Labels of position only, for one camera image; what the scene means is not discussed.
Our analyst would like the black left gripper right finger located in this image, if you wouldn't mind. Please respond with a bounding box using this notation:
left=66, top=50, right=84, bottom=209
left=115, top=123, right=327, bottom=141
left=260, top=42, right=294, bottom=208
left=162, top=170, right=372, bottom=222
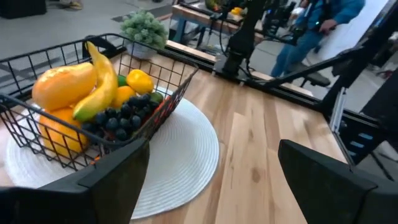
left=278, top=139, right=398, bottom=224

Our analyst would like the yellow banana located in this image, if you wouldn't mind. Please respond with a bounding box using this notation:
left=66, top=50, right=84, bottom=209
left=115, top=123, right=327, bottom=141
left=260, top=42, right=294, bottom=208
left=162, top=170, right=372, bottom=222
left=73, top=40, right=119, bottom=123

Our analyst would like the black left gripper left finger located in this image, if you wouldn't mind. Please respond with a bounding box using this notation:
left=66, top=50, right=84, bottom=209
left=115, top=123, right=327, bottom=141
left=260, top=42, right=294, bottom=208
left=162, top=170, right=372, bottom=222
left=0, top=138, right=150, bottom=224

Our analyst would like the black wire basket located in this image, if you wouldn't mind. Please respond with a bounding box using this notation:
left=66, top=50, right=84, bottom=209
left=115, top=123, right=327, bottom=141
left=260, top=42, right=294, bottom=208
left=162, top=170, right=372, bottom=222
left=0, top=32, right=200, bottom=172

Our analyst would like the black stool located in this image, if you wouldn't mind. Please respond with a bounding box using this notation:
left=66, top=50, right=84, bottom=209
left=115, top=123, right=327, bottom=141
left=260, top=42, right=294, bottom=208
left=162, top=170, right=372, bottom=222
left=298, top=71, right=332, bottom=88

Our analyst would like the red chili pepper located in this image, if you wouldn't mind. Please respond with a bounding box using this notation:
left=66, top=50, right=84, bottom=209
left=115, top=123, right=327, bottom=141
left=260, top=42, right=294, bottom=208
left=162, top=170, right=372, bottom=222
left=141, top=96, right=175, bottom=125

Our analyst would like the silver metal strip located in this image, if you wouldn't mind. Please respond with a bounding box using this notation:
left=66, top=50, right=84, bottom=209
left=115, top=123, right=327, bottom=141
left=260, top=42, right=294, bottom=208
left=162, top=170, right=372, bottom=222
left=329, top=86, right=348, bottom=133

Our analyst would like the dark grape bunch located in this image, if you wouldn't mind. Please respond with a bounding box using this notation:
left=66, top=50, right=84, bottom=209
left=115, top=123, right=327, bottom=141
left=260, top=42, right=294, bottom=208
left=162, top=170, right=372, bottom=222
left=81, top=93, right=161, bottom=142

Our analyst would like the green cucumber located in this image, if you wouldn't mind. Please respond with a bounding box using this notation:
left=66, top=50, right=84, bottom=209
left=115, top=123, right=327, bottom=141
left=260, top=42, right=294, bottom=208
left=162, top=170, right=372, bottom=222
left=149, top=91, right=165, bottom=104

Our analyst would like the white round woven placemat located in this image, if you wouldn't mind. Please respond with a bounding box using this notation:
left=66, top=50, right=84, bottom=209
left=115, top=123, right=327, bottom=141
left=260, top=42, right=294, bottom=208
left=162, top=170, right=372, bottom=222
left=4, top=86, right=220, bottom=220

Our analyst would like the person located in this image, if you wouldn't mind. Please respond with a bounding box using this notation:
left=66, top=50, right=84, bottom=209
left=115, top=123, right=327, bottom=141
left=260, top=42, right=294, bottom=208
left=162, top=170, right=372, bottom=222
left=270, top=0, right=366, bottom=78

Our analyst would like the person's hand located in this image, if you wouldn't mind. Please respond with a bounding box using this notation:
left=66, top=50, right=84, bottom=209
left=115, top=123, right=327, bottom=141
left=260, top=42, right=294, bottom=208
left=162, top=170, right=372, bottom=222
left=320, top=19, right=338, bottom=35

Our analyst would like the wooden background table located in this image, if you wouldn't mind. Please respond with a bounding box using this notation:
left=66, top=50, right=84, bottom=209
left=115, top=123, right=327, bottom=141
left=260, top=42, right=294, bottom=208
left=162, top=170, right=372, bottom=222
left=170, top=2, right=265, bottom=43

